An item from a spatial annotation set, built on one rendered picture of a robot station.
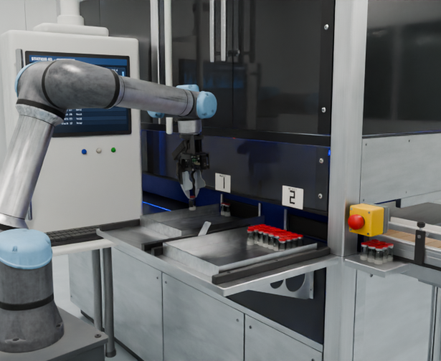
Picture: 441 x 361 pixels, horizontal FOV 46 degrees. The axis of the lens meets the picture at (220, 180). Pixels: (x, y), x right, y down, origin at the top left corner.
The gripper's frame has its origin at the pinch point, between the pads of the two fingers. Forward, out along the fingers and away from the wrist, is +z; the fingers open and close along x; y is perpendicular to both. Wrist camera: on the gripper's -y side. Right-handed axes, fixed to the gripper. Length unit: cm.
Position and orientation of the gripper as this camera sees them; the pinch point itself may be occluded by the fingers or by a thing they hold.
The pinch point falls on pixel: (191, 193)
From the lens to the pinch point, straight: 170.7
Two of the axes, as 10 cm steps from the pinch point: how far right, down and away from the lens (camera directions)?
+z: 0.5, 9.8, 1.7
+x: 8.3, -1.4, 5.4
